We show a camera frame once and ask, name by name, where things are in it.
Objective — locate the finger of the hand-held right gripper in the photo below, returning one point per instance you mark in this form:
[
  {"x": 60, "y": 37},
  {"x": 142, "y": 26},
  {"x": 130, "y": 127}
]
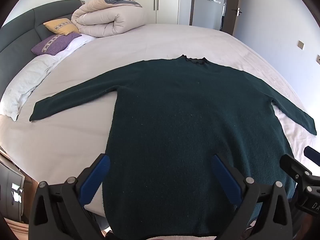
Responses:
[
  {"x": 292, "y": 165},
  {"x": 312, "y": 153}
]

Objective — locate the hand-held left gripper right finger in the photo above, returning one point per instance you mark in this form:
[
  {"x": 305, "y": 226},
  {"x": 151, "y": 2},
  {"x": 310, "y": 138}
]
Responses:
[{"x": 226, "y": 177}]

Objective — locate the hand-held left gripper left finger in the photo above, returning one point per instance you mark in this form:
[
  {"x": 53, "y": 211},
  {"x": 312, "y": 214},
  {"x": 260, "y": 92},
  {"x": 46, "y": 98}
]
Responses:
[{"x": 95, "y": 180}]

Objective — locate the dark green sweater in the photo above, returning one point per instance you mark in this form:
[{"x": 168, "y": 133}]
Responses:
[{"x": 175, "y": 117}]

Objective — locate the dark nightstand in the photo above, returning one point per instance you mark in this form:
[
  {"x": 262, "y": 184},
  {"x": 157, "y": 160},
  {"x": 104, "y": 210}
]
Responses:
[{"x": 10, "y": 187}]

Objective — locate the white pillow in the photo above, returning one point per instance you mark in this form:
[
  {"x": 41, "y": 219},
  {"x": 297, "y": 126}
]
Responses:
[
  {"x": 25, "y": 80},
  {"x": 80, "y": 41}
]

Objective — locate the purple patterned pillow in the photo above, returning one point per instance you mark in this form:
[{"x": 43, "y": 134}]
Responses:
[{"x": 55, "y": 43}]

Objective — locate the bed with white sheet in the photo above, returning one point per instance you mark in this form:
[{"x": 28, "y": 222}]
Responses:
[{"x": 175, "y": 40}]

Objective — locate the brown door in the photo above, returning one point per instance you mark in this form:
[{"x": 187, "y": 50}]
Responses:
[{"x": 236, "y": 25}]

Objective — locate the yellow patterned pillow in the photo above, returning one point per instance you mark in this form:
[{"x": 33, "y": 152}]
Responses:
[{"x": 61, "y": 26}]

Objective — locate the folded beige duvet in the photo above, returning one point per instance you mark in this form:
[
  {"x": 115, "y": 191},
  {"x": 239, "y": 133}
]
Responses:
[{"x": 100, "y": 20}]

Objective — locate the dark grey padded headboard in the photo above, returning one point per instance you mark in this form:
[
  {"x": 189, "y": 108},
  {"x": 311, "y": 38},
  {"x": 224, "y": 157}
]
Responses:
[{"x": 20, "y": 37}]

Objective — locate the cream wardrobe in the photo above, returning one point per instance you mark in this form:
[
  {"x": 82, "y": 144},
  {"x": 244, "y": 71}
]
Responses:
[{"x": 167, "y": 0}]

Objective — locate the beige wall switch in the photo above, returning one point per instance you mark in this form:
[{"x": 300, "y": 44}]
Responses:
[
  {"x": 301, "y": 45},
  {"x": 318, "y": 59}
]

